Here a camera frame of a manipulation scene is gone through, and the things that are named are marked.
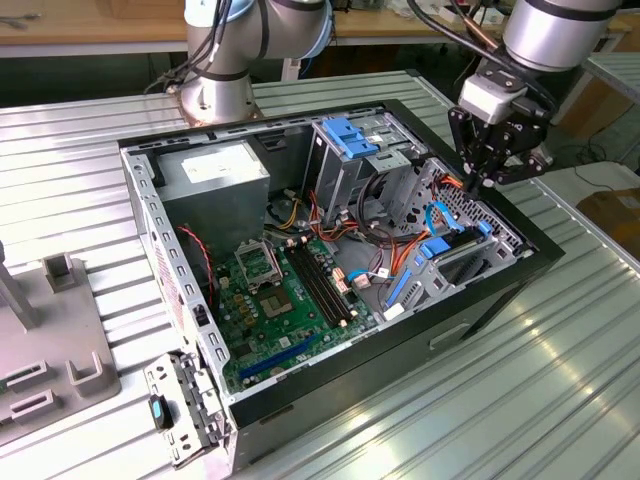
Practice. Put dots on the blue expansion slot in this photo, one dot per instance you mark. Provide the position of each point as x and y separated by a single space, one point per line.
280 356

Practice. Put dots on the black PC case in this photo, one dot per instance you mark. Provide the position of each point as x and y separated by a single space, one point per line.
400 370

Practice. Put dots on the black RAM slot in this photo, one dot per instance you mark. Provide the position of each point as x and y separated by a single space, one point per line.
329 282
310 286
317 285
323 283

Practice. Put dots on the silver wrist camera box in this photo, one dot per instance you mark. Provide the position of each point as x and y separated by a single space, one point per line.
487 97

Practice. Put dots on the brown arm base plate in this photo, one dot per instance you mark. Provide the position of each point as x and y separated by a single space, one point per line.
176 100

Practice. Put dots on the grey metal frame table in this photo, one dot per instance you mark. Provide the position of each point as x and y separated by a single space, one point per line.
620 75

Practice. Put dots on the green motherboard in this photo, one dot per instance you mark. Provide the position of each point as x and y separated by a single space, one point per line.
295 340

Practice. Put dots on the CPU socket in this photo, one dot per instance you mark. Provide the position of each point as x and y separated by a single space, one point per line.
275 306

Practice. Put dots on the grey parts rack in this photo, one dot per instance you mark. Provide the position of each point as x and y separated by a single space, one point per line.
50 325

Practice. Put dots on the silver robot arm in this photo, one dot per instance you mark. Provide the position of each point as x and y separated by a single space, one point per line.
550 35

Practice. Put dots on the grey metal drive cage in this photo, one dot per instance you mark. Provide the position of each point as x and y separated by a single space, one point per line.
335 175

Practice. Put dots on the brown cardboard box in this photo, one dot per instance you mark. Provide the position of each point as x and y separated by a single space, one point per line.
600 107
615 220

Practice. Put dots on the wooden desk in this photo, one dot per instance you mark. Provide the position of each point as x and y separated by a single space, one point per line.
100 31

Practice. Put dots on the grey metal disk bay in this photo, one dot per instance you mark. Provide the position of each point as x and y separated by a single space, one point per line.
424 287

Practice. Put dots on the black blue bracket latch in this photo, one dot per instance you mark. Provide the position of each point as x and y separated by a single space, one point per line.
159 412

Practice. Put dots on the grey hinged rear bracket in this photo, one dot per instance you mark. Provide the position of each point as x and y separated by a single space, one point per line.
176 380

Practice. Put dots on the grey power supply unit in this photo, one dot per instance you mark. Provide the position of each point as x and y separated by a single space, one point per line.
215 215

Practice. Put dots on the blue drive cage latch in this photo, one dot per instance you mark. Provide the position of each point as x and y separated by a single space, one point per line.
340 130
361 149

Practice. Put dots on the green RAM stick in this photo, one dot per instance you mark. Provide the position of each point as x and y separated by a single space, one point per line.
22 375

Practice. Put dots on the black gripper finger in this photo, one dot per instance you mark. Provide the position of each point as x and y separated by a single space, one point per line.
462 140
525 167

